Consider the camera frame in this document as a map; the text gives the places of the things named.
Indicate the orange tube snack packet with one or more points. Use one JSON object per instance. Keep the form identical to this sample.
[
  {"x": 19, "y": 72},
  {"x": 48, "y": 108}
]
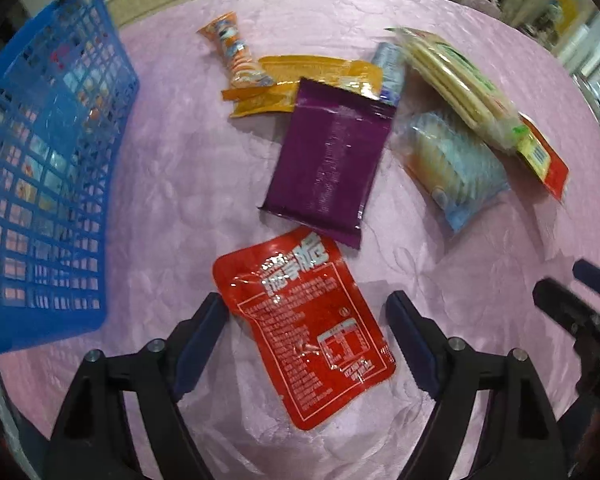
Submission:
[{"x": 235, "y": 50}]

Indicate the pale blue wafer packet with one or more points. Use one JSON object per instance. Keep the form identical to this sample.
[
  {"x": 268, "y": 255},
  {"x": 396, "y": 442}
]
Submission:
[{"x": 460, "y": 170}]

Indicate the red and yellow snack packet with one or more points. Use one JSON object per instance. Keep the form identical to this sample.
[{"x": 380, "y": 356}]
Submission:
[{"x": 545, "y": 160}]

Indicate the green clear cracker packet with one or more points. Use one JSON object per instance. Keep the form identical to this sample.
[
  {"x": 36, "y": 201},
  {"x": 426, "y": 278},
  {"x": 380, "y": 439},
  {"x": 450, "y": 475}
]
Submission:
[{"x": 455, "y": 80}]

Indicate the purple snack packet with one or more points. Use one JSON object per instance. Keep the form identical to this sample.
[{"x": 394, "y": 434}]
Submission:
[{"x": 325, "y": 160}]

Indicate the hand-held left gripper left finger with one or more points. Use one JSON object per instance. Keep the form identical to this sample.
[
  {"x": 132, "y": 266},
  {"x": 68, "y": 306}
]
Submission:
[{"x": 200, "y": 345}]

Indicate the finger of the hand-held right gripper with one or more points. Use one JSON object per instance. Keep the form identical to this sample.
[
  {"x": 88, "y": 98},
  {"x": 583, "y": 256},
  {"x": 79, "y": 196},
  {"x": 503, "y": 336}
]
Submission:
[
  {"x": 597, "y": 275},
  {"x": 565, "y": 305}
]

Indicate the blue plastic basket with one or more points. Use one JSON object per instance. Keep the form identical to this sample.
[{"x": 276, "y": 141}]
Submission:
[{"x": 55, "y": 320}]

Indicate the light blue slim snack packet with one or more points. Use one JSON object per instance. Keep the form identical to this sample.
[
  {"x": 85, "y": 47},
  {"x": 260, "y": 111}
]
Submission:
[{"x": 390, "y": 70}]

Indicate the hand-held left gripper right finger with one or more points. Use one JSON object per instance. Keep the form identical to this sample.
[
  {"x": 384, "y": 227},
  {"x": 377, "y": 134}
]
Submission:
[{"x": 415, "y": 345}]

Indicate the yellow hanging panel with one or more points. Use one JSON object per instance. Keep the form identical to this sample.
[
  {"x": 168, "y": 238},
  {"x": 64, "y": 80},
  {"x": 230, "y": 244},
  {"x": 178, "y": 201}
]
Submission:
[{"x": 567, "y": 10}]

